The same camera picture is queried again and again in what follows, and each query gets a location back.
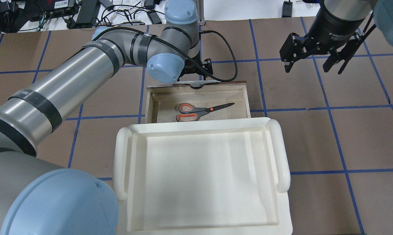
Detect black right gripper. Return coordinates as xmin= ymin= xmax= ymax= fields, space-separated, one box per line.
xmin=280 ymin=9 xmax=376 ymax=73

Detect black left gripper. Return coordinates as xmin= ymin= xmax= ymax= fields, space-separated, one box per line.
xmin=177 ymin=58 xmax=213 ymax=80

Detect wooden drawer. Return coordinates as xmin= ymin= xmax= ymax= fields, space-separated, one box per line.
xmin=145 ymin=81 xmax=251 ymax=123

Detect grey orange scissors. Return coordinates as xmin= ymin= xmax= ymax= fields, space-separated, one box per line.
xmin=175 ymin=102 xmax=235 ymax=122

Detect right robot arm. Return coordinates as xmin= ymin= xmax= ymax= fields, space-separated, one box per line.
xmin=279 ymin=0 xmax=393 ymax=74

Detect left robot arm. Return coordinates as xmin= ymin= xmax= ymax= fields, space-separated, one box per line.
xmin=0 ymin=0 xmax=199 ymax=235

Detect black power adapter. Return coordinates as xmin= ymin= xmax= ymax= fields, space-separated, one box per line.
xmin=281 ymin=0 xmax=293 ymax=18

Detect black power brick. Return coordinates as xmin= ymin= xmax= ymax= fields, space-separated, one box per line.
xmin=75 ymin=0 xmax=100 ymax=28

